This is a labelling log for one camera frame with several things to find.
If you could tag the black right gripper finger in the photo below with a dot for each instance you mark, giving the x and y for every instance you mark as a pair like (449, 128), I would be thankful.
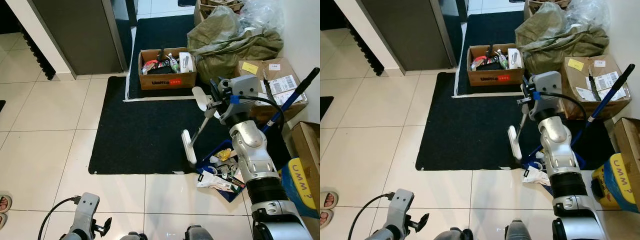
(524, 90)
(532, 86)
(214, 91)
(224, 88)

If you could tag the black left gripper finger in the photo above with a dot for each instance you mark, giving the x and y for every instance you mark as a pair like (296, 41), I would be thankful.
(106, 223)
(423, 219)

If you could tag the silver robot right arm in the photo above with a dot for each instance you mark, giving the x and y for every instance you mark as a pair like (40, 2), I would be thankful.
(555, 145)
(252, 150)

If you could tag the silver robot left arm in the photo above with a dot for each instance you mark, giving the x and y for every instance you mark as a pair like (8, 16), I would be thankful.
(77, 236)
(392, 235)

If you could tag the black floor mat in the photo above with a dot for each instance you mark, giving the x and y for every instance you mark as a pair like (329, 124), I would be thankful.
(140, 140)
(470, 135)

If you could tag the small dark floor mat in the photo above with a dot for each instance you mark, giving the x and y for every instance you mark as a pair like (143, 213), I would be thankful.
(326, 107)

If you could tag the white flat slipper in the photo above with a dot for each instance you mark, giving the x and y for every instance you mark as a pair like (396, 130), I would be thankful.
(200, 97)

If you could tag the white product box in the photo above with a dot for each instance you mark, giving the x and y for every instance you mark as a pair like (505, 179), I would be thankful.
(185, 62)
(514, 59)

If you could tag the open cardboard box red label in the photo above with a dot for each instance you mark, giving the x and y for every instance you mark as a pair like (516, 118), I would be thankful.
(160, 82)
(490, 79)

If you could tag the clear plastic bottle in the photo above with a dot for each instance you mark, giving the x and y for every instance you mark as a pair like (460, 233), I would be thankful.
(173, 63)
(502, 60)

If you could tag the grey-green woven sack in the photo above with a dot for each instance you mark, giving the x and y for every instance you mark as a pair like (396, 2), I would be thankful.
(555, 45)
(225, 50)

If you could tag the cardboard box with shipping labels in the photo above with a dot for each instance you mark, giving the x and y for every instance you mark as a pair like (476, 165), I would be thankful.
(572, 82)
(280, 67)

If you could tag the yellow snack packet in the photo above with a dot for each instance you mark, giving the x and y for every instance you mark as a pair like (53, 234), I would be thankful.
(224, 155)

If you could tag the red snack packet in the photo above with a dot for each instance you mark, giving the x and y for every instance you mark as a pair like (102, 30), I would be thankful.
(479, 63)
(150, 67)

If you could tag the white and green packet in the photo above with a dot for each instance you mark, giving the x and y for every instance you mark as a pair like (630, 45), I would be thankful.
(535, 176)
(212, 181)

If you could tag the grey slipper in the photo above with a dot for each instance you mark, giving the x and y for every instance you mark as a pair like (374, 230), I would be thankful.
(336, 200)
(330, 220)
(9, 202)
(4, 222)

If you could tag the clear plastic bag pile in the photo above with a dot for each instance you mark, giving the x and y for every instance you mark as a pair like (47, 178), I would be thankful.
(590, 12)
(262, 15)

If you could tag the person left leg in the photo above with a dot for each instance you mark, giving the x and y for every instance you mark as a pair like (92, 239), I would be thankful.
(329, 200)

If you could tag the person leg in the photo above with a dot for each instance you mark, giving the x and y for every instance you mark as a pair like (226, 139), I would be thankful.
(324, 218)
(329, 200)

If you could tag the shallow open cardboard box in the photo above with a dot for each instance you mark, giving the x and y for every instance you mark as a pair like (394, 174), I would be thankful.
(629, 137)
(307, 142)

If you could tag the person right leg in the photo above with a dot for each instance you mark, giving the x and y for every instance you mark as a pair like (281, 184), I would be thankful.
(324, 218)

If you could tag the dark grey robot right leg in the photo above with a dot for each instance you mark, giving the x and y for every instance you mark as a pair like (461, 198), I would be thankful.
(517, 232)
(199, 234)

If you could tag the yellow and blue pedal bin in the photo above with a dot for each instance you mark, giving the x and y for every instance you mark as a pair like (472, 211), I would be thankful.
(617, 182)
(300, 187)

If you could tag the grey metal cabinet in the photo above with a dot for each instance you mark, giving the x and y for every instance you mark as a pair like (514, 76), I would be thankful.
(410, 32)
(80, 35)

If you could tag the black ridged foam panel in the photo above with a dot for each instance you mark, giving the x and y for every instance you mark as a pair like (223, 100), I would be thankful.
(37, 52)
(366, 49)

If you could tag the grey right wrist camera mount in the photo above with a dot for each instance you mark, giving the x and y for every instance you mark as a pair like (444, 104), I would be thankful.
(245, 86)
(546, 82)

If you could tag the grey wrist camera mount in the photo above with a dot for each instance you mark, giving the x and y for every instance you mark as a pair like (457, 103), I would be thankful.
(401, 209)
(245, 86)
(86, 212)
(546, 82)

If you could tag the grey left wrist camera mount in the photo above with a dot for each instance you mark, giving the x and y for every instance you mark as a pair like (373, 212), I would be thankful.
(401, 209)
(86, 212)

